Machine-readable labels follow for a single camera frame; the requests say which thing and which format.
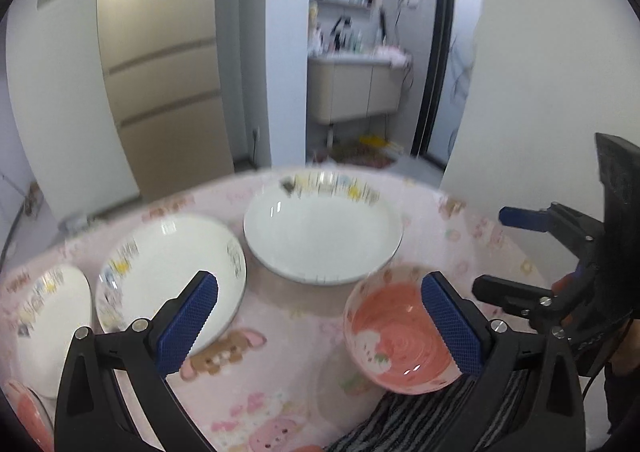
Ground person's right hand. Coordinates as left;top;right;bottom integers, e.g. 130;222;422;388
611;319;640;377

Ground glass sliding door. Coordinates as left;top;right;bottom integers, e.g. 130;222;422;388
430;0;483;170

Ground row of toiletry bottles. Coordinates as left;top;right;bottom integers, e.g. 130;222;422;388
309;2;387;56

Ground grey striped cloth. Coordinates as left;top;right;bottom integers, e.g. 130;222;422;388
325;369;551;452

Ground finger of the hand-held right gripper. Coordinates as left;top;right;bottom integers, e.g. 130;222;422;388
472;274;568;330
498;202;608;263

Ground beige vanity cabinet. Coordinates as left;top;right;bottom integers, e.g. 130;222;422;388
306;54;413;125

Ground pink strawberry-print bowl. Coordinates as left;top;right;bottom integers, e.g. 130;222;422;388
343;263;463;395
0;379;56;452

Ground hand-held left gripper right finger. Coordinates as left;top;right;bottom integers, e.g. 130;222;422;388
420;271;586;452

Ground beige refrigerator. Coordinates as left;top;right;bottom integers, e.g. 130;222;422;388
96;0;236;203

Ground pink cartoon-print tablecloth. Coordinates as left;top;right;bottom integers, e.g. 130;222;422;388
0;167;566;452

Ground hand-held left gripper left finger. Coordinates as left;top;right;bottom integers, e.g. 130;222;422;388
54;270;219;452

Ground white cartoon-print plate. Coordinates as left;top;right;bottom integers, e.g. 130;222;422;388
243;171;404;287
95;213;248;358
2;264;93;400

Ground thin black cable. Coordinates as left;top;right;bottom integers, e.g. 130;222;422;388
582;321;628;395

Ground pink towel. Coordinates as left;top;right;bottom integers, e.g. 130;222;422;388
375;46;413;68

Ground colourful floor mat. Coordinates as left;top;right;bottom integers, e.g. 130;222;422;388
327;134;407;169

